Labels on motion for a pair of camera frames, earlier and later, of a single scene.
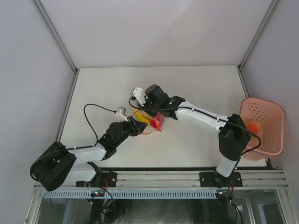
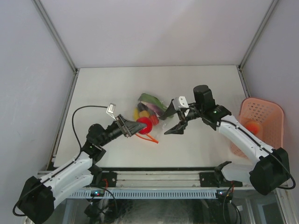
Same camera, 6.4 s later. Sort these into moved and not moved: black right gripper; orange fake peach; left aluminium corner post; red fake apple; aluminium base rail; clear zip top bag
Moved: red fake apple; black right gripper; clear zip top bag
Not moved: orange fake peach; left aluminium corner post; aluminium base rail
